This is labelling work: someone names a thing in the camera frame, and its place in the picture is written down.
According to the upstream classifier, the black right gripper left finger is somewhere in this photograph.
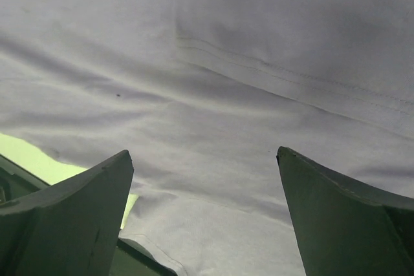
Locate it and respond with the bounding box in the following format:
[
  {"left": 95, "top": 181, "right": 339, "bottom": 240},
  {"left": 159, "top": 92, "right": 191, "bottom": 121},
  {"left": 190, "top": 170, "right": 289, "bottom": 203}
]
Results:
[{"left": 1, "top": 150, "right": 133, "bottom": 275}]

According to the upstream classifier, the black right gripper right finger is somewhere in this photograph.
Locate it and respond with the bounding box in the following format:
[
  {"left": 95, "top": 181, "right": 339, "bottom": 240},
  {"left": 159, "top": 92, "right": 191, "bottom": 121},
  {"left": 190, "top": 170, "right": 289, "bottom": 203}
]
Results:
[{"left": 277, "top": 147, "right": 413, "bottom": 275}]

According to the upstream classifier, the purple t shirt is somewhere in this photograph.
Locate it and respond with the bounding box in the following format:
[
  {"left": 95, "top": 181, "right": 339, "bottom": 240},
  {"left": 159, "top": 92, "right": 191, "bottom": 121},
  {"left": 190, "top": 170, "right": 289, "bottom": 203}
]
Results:
[{"left": 1, "top": 0, "right": 413, "bottom": 275}]

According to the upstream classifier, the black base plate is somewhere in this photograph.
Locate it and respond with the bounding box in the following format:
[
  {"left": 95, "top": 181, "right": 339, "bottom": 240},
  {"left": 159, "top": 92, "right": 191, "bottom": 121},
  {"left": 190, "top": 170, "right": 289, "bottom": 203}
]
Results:
[{"left": 1, "top": 156, "right": 176, "bottom": 276}]

